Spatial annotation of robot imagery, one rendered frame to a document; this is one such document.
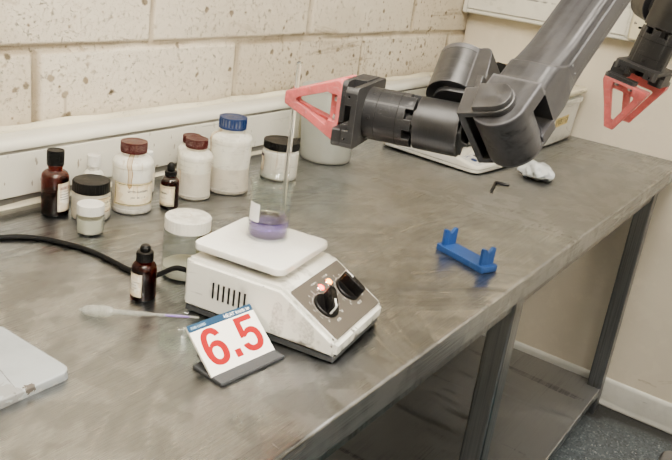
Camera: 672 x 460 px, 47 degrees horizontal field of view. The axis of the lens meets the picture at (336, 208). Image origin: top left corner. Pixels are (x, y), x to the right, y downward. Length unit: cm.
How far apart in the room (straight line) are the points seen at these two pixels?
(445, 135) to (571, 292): 161
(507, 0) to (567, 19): 141
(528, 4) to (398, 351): 150
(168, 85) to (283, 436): 83
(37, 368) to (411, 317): 44
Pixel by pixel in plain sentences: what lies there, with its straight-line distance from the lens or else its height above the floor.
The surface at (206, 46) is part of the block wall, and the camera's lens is 147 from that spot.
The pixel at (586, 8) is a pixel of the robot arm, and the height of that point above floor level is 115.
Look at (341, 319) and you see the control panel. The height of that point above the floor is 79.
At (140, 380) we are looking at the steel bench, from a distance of 80.
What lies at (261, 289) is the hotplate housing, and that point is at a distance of 85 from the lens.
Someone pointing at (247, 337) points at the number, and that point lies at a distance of 84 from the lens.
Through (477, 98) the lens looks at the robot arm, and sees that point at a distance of 78.
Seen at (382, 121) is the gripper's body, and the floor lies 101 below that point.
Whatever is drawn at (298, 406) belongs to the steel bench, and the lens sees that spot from 78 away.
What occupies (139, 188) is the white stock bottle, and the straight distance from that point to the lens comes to 119.
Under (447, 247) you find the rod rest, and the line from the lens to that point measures 120.
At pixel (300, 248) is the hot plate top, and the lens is 90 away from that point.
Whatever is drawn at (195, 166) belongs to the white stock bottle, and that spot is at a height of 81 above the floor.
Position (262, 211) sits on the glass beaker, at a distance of 89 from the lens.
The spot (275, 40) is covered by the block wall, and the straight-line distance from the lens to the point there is 163.
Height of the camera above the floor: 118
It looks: 19 degrees down
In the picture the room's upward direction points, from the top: 8 degrees clockwise
